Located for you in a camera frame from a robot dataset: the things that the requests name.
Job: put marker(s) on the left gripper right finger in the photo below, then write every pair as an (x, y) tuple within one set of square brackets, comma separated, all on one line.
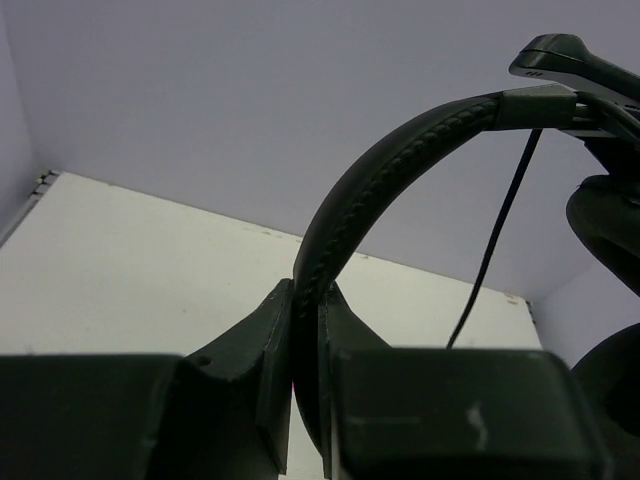
[(338, 328)]

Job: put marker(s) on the black headphones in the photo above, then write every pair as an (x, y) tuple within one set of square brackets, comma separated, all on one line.
[(449, 413)]

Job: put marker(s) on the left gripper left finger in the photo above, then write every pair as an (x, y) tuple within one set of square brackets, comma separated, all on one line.
[(236, 392)]

